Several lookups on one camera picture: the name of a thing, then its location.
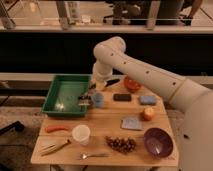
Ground black brush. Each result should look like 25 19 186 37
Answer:
77 78 121 107

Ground bunch of dark grapes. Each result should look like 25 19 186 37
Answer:
105 136 136 154

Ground white paper cup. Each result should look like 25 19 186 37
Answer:
72 125 91 145

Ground red bowl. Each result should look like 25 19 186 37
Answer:
124 76 141 93

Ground metal spoon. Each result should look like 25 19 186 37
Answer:
79 153 109 160

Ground purple bowl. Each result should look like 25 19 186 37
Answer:
143 128 174 158

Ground blue sponge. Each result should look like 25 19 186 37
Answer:
139 95 157 105

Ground wooden table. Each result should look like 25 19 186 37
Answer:
31 82 179 167

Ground black rectangular block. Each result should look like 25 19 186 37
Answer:
113 94 132 101

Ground red yellow apple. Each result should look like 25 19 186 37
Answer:
142 107 155 121

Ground light blue cup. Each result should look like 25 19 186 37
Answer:
92 93 104 107

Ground orange carrot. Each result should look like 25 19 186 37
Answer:
45 125 70 133

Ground green plastic tray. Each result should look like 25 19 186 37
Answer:
42 75 90 118

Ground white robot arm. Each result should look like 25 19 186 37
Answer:
92 36 213 171

